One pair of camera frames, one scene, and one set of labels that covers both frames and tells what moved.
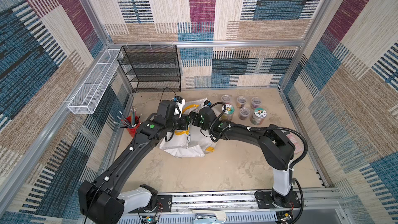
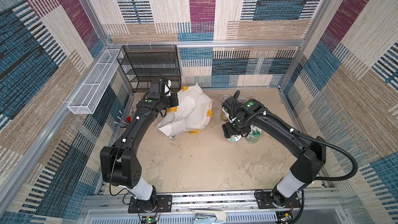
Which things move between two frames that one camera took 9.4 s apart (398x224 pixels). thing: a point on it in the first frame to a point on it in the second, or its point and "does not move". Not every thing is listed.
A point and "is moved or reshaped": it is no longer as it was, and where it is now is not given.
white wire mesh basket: (84, 101) does not move
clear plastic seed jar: (226, 98) does not move
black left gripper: (185, 122) to (175, 98)
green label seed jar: (227, 114) does not move
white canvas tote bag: (188, 142) is moved or reshaped
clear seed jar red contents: (241, 101) does not move
